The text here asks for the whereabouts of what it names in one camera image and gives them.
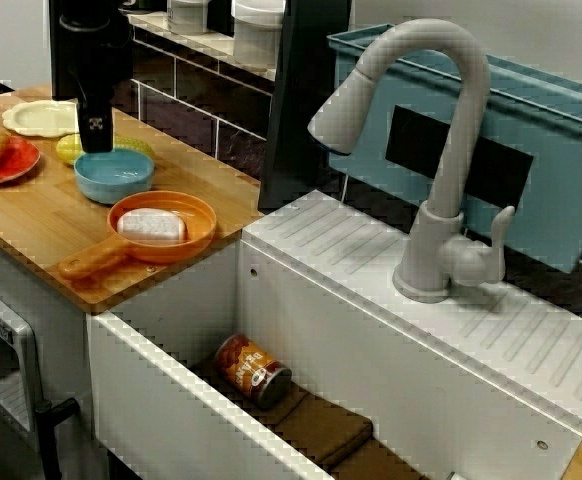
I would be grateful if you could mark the light blue bowl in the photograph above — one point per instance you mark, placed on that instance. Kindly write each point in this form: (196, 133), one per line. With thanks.
(111, 185)

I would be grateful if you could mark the grey toy faucet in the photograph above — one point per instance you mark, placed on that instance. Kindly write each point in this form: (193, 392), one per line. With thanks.
(471, 75)

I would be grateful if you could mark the teal plastic bin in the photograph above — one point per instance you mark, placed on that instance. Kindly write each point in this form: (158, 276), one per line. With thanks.
(546, 200)

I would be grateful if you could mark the grey dishwasher panel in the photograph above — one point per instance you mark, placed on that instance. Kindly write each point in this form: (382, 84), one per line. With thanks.
(23, 345)

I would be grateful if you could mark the salmon sushi toy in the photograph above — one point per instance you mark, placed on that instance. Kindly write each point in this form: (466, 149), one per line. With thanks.
(151, 225)

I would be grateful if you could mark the yellow toy corn cob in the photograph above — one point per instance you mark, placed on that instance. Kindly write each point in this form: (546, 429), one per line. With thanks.
(68, 149)

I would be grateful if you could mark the black rectangular label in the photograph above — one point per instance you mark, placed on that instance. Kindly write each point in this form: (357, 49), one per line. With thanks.
(416, 140)

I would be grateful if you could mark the black upright panel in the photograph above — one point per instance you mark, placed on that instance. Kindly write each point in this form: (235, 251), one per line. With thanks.
(56, 75)

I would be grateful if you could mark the cream scalloped plate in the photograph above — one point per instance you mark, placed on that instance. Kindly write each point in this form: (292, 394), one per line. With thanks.
(36, 120)

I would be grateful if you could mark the orange toy frying pan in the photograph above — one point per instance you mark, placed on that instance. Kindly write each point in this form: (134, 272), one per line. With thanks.
(201, 235)

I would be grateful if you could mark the black angled post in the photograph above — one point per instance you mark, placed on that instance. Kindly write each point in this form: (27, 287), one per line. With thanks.
(296, 125)

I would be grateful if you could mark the brown cloth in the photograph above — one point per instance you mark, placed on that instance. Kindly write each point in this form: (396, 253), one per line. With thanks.
(331, 430)

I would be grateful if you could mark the white kitchen cabinet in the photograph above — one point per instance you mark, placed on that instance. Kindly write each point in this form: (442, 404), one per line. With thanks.
(66, 320)

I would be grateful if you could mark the red plate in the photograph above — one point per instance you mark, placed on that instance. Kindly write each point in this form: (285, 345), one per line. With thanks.
(21, 160)

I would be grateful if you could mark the white sink basin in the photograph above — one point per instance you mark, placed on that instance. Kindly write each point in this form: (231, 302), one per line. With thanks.
(421, 375)

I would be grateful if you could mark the labelled white canister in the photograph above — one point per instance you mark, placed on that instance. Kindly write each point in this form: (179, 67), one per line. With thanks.
(186, 17)

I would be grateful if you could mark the orange beans can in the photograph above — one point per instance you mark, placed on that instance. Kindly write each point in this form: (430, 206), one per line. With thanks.
(246, 367)

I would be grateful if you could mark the long wooden countertop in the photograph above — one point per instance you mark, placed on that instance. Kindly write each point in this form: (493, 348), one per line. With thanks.
(31, 225)

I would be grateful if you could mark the plain white canister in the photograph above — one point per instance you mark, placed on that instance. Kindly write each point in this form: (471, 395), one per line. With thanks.
(256, 40)

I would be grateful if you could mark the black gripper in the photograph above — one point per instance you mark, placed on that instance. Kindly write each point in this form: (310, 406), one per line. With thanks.
(101, 60)

